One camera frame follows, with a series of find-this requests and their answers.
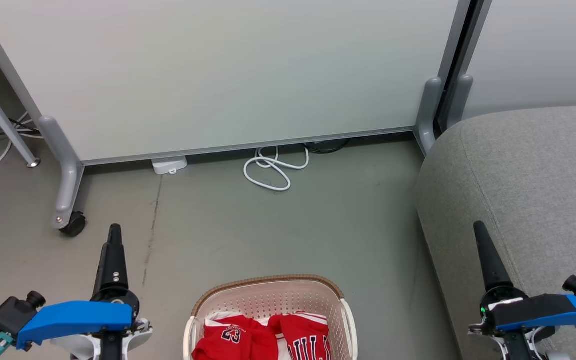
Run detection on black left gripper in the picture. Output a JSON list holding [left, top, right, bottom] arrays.
[[90, 223, 154, 347]]

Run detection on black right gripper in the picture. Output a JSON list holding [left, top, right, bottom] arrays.
[[469, 220, 558, 347]]

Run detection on red jersey white letters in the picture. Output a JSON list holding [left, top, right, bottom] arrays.
[[268, 312, 333, 360]]

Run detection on grey fabric sofa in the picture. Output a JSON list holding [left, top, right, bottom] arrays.
[[415, 104, 576, 360]]

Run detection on black caster wheel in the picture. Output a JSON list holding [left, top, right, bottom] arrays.
[[60, 211, 87, 237]]

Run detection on small white box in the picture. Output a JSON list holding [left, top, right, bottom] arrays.
[[151, 156, 189, 176]]

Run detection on red jersey number 23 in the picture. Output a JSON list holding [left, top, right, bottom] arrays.
[[192, 314, 279, 360]]

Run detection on cream plastic laundry basket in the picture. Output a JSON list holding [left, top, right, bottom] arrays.
[[183, 274, 359, 360]]

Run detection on white partition panel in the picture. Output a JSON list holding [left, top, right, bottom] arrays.
[[448, 0, 576, 132]]

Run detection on white coiled cable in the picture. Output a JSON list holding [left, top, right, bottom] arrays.
[[243, 145, 310, 192]]

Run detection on long black floor cable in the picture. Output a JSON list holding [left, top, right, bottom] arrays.
[[0, 117, 41, 171]]

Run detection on black cable under board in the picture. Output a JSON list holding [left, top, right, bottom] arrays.
[[305, 140, 351, 154]]

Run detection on white partition board grey frame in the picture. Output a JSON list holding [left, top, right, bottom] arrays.
[[0, 0, 471, 231]]

